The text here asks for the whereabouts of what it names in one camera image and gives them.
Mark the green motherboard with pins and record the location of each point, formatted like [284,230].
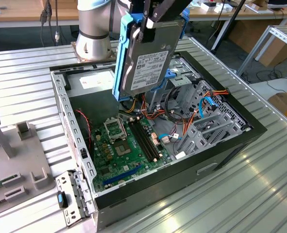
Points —
[133,161]

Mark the white tag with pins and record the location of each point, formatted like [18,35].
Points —
[180,155]

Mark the hard disk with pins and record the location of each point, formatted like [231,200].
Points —
[153,63]

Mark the blue expansion slot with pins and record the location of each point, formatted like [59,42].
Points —
[123,174]

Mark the white table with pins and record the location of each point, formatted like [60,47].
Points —
[284,85]

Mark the brown cardboard box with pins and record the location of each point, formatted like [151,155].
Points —
[242,34]

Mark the grey metal disk bay cage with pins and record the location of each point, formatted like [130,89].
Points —
[233,106]

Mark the wooden office desk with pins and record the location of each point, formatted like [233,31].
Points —
[230,15]
[24,14]

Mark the flat white carton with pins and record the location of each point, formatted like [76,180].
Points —
[259,8]

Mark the grey optical drive cage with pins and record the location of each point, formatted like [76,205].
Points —
[179,83]

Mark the cardboard box with yellow tape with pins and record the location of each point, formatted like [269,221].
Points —
[285,102]

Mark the black monitor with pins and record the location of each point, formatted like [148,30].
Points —
[281,3]

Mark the black PC case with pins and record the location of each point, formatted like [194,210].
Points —
[157,189]

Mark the blue plastic drive latch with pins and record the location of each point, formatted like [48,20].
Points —
[170,74]

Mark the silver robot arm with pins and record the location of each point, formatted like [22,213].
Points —
[92,29]

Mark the black RAM slot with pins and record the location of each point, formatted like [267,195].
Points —
[151,140]
[147,140]
[144,140]
[140,140]

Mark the grey power supply unit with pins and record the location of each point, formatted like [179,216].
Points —
[94,104]

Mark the blue black bracket latch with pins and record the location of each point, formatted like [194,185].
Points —
[63,200]

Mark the small white box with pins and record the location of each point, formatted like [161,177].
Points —
[223,8]

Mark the white box with black top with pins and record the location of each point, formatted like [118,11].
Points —
[207,8]

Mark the black tripod leg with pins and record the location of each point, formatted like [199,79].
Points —
[227,26]

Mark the grey parts rack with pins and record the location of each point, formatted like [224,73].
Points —
[24,165]

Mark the grey metal slot bracket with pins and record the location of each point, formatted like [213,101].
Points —
[70,188]

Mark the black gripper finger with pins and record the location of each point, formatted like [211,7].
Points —
[167,9]

